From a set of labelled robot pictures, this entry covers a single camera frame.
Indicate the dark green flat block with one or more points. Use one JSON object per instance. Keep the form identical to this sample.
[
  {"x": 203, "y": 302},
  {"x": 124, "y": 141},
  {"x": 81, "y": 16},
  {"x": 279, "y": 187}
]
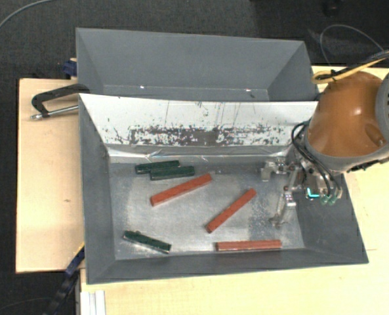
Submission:
[
  {"x": 172, "y": 173},
  {"x": 146, "y": 241},
  {"x": 156, "y": 166}
]

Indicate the red-brown flat block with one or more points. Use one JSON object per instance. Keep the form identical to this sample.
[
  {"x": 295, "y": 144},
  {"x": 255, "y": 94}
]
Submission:
[
  {"x": 181, "y": 190},
  {"x": 231, "y": 210},
  {"x": 248, "y": 245}
]

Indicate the pale wood flat board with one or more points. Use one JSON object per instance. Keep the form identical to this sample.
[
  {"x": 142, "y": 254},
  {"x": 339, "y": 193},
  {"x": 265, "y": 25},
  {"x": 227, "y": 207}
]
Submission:
[{"x": 50, "y": 176}]

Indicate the grey metal bin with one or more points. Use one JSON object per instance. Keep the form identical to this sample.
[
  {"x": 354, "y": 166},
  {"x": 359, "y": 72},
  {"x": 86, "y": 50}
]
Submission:
[{"x": 187, "y": 215}]

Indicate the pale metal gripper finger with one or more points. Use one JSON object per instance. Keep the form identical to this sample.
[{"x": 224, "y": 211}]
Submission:
[
  {"x": 270, "y": 169},
  {"x": 288, "y": 201}
]

